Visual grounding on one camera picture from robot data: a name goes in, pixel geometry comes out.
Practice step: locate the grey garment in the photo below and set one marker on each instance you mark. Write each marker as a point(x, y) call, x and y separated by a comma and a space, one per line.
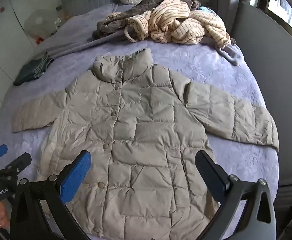
point(229, 53)

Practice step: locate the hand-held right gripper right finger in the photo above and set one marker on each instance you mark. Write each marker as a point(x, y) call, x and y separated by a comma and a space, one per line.
point(207, 172)

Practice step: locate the small teal cloth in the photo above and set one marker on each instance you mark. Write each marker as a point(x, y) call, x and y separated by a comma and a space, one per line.
point(206, 9)

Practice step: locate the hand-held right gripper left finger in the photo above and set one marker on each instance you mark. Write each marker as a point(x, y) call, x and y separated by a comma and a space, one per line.
point(77, 175)

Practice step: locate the dark teal folded garment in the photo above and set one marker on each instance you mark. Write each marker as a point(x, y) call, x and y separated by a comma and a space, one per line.
point(29, 71)

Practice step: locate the cream striped fleece robe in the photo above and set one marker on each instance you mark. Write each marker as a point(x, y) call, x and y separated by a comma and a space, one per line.
point(171, 12)

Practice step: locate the white electric fan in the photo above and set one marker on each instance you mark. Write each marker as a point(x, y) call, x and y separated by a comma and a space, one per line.
point(40, 23)

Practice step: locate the plain lilac bed sheet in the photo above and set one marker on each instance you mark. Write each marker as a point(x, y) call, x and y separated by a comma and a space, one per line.
point(80, 30)

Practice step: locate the beige puffer jacket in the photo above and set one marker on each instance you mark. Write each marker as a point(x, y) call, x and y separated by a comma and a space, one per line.
point(141, 130)

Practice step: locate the small red box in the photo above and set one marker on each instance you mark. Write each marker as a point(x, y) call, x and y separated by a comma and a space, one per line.
point(39, 40)

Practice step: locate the brown fuzzy garment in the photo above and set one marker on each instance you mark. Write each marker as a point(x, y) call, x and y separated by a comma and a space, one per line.
point(110, 26)

